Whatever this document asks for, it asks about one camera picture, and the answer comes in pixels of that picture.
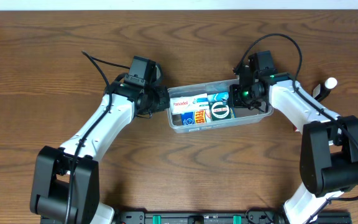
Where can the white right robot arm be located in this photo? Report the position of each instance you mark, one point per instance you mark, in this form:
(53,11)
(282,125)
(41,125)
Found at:
(329,144)

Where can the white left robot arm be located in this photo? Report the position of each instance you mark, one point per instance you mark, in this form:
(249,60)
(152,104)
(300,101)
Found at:
(65,187)

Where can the white Panadol packet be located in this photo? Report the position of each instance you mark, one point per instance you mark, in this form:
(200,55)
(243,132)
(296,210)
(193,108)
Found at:
(185,104)

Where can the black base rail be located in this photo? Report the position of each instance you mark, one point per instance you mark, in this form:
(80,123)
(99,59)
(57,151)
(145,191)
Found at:
(250,217)

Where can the dark syrup bottle white cap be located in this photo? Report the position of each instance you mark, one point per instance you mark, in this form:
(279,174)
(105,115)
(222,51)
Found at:
(322,90)

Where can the clear plastic container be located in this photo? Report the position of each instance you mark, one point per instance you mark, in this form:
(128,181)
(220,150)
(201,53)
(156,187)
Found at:
(242,115)

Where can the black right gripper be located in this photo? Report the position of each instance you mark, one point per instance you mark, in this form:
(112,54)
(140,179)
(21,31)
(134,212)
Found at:
(234,98)

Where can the green Zam-Buk box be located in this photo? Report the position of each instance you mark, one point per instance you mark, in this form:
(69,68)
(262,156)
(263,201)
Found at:
(220,111)

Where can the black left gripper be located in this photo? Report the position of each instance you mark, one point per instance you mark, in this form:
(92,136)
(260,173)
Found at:
(161,99)

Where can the blue fever medicine box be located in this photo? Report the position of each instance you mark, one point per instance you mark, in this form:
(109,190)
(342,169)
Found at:
(204,116)

